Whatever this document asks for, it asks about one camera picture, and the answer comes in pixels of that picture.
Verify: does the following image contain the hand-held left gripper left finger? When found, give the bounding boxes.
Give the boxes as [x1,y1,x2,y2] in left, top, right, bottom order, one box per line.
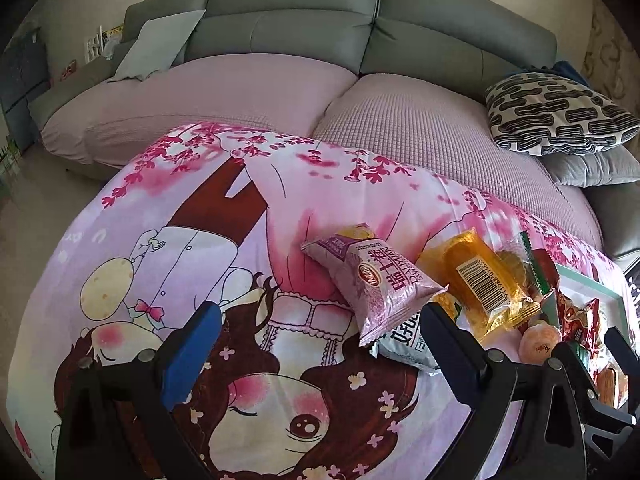
[54,301,223,480]

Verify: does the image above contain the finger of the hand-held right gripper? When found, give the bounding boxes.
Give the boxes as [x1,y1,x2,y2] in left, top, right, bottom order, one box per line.
[564,342,602,402]
[604,326,640,377]

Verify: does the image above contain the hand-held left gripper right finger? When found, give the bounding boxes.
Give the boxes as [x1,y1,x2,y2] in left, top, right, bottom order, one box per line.
[419,302,587,480]

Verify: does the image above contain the white green snack packet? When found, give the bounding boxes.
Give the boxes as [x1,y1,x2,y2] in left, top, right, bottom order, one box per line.
[370,305,463,375]

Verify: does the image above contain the red biscuit packet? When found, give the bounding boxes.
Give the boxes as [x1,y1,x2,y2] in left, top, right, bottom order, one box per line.
[556,292,608,356]

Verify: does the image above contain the round orange pastry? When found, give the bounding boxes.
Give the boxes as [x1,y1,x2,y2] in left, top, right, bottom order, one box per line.
[519,321,562,363]

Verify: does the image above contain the teal box tray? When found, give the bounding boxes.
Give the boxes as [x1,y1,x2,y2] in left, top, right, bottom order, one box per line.
[542,262,633,411]

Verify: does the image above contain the yellow cake packet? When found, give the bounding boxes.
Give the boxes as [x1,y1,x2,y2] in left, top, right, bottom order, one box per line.
[417,227,543,343]

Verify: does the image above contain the pink purple snack packet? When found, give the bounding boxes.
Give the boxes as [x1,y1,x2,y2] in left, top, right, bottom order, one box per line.
[300,222,449,348]

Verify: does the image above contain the printed cartoon blanket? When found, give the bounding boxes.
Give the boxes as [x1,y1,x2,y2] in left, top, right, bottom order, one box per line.
[10,120,631,480]

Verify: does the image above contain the pink sofa cover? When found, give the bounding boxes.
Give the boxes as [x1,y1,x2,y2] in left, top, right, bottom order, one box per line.
[40,55,606,256]

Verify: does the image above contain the black white patterned pillow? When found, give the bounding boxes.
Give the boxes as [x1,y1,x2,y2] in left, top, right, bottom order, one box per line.
[484,72,640,156]

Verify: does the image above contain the blue cloth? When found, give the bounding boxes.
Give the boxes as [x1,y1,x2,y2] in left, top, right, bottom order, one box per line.
[552,61,588,83]

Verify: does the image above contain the patterned beige curtain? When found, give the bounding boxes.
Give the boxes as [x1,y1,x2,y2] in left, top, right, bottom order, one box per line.
[580,5,640,101]

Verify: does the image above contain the light grey pillow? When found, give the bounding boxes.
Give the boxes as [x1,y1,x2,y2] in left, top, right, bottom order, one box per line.
[107,9,207,82]

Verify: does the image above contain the small white rack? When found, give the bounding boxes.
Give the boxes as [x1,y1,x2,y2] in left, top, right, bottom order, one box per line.
[85,27,123,61]

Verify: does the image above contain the blue grey cabinet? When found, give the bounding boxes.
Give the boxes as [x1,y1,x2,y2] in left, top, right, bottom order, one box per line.
[0,30,51,126]

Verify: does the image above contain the grey sofa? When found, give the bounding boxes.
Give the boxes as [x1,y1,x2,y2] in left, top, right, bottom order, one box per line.
[27,0,640,271]

